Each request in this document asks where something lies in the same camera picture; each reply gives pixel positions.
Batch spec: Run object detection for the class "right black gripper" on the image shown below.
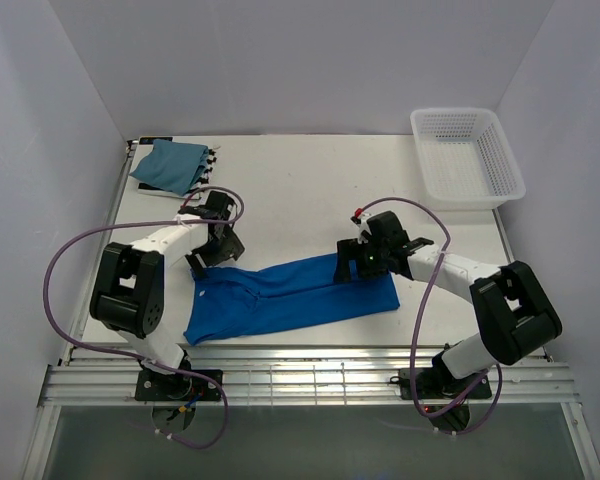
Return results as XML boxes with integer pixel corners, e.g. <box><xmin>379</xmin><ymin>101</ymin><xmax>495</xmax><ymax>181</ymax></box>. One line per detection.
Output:
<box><xmin>333</xmin><ymin>237</ymin><xmax>389</xmax><ymax>284</ymax></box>

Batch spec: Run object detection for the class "royal blue tank top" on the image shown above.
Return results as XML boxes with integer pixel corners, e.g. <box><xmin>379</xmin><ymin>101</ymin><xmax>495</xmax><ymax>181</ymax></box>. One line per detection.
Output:
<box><xmin>184</xmin><ymin>253</ymin><xmax>400</xmax><ymax>346</ymax></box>

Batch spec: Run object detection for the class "black white striped tank top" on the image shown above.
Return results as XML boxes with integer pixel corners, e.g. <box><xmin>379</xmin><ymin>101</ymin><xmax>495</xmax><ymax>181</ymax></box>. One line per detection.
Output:
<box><xmin>136</xmin><ymin>147</ymin><xmax>218</xmax><ymax>199</ymax></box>

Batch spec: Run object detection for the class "light blue tank top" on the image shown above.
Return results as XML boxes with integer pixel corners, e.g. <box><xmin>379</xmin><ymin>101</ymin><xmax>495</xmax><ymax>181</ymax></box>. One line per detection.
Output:
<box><xmin>130</xmin><ymin>141</ymin><xmax>209</xmax><ymax>195</ymax></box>

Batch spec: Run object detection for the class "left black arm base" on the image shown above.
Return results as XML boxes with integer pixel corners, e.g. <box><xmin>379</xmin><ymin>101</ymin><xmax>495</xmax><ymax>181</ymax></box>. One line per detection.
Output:
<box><xmin>134</xmin><ymin>369</ymin><xmax>221</xmax><ymax>403</ymax></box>

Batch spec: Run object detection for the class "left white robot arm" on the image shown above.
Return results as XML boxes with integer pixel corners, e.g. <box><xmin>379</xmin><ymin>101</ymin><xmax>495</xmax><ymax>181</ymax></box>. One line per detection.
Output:
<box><xmin>89</xmin><ymin>214</ymin><xmax>244</xmax><ymax>400</ymax></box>

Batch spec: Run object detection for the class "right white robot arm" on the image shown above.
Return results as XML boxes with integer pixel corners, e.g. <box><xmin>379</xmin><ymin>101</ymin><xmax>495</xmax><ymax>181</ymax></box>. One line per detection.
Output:
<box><xmin>334</xmin><ymin>237</ymin><xmax>563</xmax><ymax>398</ymax></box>

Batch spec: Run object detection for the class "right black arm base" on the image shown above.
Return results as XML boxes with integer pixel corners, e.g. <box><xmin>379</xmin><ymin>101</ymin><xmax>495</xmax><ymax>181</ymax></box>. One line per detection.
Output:
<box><xmin>389</xmin><ymin>367</ymin><xmax>492</xmax><ymax>400</ymax></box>

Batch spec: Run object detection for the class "white plastic basket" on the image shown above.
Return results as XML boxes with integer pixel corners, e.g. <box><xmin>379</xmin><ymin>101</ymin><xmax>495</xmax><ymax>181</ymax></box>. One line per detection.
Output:
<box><xmin>410</xmin><ymin>108</ymin><xmax>526</xmax><ymax>211</ymax></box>

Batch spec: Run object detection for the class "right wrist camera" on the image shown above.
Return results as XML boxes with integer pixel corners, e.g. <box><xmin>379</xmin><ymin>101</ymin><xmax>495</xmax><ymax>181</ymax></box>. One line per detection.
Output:
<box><xmin>351</xmin><ymin>209</ymin><xmax>434</xmax><ymax>258</ymax></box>

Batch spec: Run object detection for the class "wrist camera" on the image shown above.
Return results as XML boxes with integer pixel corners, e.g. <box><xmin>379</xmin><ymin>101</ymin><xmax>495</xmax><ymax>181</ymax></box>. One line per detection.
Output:
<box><xmin>178</xmin><ymin>191</ymin><xmax>236</xmax><ymax>221</ymax></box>
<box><xmin>351</xmin><ymin>209</ymin><xmax>434</xmax><ymax>258</ymax></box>

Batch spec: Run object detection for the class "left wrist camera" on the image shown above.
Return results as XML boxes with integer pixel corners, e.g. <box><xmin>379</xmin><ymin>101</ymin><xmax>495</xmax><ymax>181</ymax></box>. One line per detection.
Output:
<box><xmin>178</xmin><ymin>191</ymin><xmax>236</xmax><ymax>221</ymax></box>

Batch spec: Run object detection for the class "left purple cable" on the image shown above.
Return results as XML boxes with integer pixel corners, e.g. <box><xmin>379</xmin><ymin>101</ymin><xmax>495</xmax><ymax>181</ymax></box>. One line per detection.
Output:
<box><xmin>42</xmin><ymin>185</ymin><xmax>246</xmax><ymax>450</ymax></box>

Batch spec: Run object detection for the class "purple cable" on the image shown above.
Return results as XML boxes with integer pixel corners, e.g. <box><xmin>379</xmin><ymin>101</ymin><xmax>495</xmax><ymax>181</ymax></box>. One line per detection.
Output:
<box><xmin>352</xmin><ymin>197</ymin><xmax>504</xmax><ymax>435</ymax></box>
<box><xmin>42</xmin><ymin>185</ymin><xmax>246</xmax><ymax>450</ymax></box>

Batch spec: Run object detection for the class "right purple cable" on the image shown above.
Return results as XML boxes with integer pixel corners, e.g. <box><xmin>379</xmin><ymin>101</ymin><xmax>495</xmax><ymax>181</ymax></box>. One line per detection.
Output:
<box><xmin>352</xmin><ymin>197</ymin><xmax>504</xmax><ymax>435</ymax></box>

